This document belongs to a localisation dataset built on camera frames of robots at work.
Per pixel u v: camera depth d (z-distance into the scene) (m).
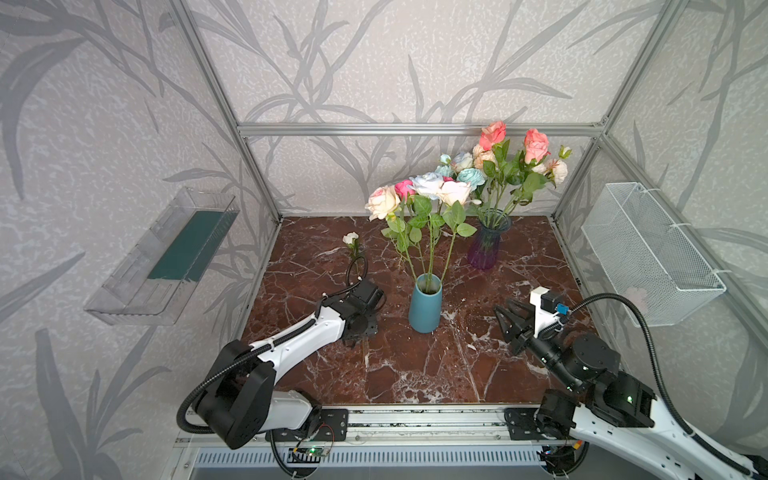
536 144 0.75
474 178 0.78
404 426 0.75
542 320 0.54
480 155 0.86
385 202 0.62
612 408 0.47
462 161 0.82
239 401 0.41
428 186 0.64
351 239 1.08
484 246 0.99
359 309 0.63
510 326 0.58
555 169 0.81
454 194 0.64
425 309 0.79
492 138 0.80
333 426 0.72
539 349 0.55
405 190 0.67
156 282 0.64
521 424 0.74
